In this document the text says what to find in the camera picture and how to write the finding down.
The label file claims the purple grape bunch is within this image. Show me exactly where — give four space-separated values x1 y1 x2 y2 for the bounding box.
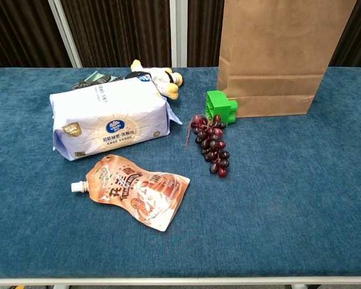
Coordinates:
185 113 230 178

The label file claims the green toy block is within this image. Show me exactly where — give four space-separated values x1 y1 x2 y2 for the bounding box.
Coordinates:
205 90 239 126

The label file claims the brown paper bag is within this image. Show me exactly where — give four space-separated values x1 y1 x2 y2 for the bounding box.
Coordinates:
217 0 357 118

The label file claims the orange peanut butter pouch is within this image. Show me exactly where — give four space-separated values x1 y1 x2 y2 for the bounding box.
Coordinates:
70 154 191 232

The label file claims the white black plush toy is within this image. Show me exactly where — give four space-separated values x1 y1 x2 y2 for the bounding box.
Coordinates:
125 59 184 100

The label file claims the white tissue pack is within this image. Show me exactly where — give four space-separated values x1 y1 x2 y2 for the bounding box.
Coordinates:
49 76 183 161

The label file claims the grey knit glove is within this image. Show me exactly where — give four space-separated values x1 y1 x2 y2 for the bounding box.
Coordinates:
73 73 124 90

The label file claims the mint green dustpan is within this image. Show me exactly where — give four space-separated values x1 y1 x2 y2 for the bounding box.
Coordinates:
85 70 105 82

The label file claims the dark brown pleated curtain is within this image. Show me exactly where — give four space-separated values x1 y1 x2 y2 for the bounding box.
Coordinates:
329 0 361 72
61 0 172 69
0 0 73 73
187 0 227 68

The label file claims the blue table cloth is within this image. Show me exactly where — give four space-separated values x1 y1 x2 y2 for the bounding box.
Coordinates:
0 66 361 278

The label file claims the white metal frame post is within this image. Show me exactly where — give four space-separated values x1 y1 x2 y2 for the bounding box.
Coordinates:
169 0 188 68
47 0 84 69

